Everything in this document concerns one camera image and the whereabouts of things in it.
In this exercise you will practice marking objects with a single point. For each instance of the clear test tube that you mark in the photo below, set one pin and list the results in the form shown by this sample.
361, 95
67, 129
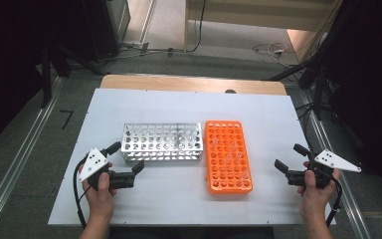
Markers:
214, 143
231, 144
227, 160
236, 156
245, 175

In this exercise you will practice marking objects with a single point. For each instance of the orange plastic test tube rack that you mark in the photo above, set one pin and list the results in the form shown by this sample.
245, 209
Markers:
228, 167

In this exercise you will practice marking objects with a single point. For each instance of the light wooden furniture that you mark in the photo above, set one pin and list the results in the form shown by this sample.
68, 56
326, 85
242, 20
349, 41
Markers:
262, 13

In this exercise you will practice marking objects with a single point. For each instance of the person's left hand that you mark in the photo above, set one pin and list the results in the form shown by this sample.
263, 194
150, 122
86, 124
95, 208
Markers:
100, 200

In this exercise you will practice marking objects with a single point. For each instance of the white board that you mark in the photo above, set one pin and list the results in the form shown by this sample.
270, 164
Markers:
179, 106

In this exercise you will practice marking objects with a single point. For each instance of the grey power strip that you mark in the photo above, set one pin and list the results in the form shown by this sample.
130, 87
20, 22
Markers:
134, 45

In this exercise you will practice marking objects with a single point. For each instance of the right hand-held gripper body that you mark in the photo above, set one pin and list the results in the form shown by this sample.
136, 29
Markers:
331, 161

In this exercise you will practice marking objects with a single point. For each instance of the silver metal test tube rack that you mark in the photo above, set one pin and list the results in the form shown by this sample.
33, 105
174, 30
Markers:
161, 142

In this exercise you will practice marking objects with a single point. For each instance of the wooden table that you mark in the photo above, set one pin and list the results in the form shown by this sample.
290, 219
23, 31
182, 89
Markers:
192, 83

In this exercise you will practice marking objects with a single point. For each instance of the metal floor rail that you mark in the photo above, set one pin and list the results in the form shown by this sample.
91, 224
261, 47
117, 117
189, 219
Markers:
16, 159
341, 186

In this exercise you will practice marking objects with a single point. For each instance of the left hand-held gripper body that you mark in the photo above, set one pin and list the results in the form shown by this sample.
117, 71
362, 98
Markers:
93, 162

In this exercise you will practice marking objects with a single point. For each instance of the dark cabinet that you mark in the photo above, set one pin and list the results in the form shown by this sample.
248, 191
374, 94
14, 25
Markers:
102, 26

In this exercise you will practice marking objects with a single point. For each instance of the person's right hand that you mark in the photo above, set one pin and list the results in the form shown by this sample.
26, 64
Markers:
315, 199

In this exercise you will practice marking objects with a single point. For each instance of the dark curtain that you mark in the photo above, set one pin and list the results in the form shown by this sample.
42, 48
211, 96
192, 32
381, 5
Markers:
371, 83
6, 66

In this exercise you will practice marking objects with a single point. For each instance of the black metal stand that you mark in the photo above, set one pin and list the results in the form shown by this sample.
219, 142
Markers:
46, 76
318, 86

